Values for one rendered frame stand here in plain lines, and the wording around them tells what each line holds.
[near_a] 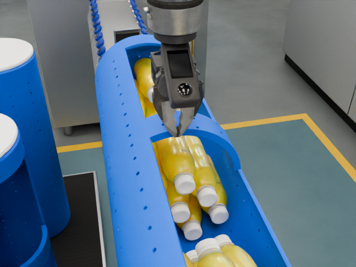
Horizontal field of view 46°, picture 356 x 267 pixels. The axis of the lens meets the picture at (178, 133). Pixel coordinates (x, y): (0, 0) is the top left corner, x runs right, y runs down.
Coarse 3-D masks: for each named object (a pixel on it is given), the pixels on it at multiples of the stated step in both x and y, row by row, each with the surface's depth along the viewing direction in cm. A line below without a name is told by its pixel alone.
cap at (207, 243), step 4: (204, 240) 67; (208, 240) 67; (212, 240) 67; (216, 240) 68; (200, 244) 66; (204, 244) 66; (208, 244) 66; (212, 244) 66; (216, 244) 67; (196, 248) 67; (200, 248) 66; (204, 248) 66; (208, 248) 66; (200, 252) 66
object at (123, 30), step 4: (120, 28) 158; (124, 28) 158; (128, 28) 158; (132, 28) 158; (136, 28) 158; (116, 32) 156; (120, 32) 156; (124, 32) 156; (128, 32) 156; (132, 32) 157; (136, 32) 157; (116, 36) 156; (120, 36) 156; (124, 36) 157; (128, 36) 157; (116, 40) 158; (120, 40) 157
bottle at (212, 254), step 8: (216, 248) 66; (200, 256) 66; (208, 256) 64; (216, 256) 64; (224, 256) 64; (200, 264) 64; (208, 264) 63; (216, 264) 62; (224, 264) 62; (232, 264) 63
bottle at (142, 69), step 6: (138, 60) 118; (144, 60) 117; (150, 60) 118; (138, 66) 116; (144, 66) 114; (150, 66) 114; (138, 72) 114; (144, 72) 112; (150, 72) 111; (138, 78) 112; (144, 78) 109; (150, 78) 108; (138, 84) 112; (144, 84) 108; (150, 84) 107; (144, 90) 108
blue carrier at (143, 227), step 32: (128, 64) 103; (96, 96) 114; (128, 96) 93; (128, 128) 84; (160, 128) 80; (192, 128) 80; (128, 160) 78; (224, 160) 98; (128, 192) 72; (160, 192) 67; (128, 224) 68; (160, 224) 63; (224, 224) 91; (256, 224) 81; (128, 256) 64; (160, 256) 59; (256, 256) 80
